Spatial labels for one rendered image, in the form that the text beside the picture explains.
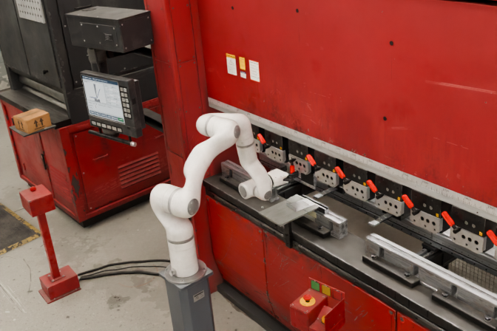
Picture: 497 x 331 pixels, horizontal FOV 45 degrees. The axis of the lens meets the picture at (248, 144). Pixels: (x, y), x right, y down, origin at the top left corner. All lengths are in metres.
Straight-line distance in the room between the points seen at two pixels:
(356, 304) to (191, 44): 1.71
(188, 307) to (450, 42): 1.56
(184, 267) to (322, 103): 0.99
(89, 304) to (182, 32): 2.02
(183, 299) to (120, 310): 1.60
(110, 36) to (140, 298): 1.85
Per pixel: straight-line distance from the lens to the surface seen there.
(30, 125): 4.80
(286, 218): 3.10
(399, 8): 2.45
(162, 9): 3.50
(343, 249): 3.08
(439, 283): 2.80
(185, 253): 2.67
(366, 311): 3.04
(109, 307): 4.38
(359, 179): 2.85
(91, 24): 3.69
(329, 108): 2.85
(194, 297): 2.77
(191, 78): 3.62
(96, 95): 3.82
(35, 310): 4.56
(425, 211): 2.65
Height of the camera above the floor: 2.58
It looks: 23 degrees down
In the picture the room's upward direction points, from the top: 5 degrees counter-clockwise
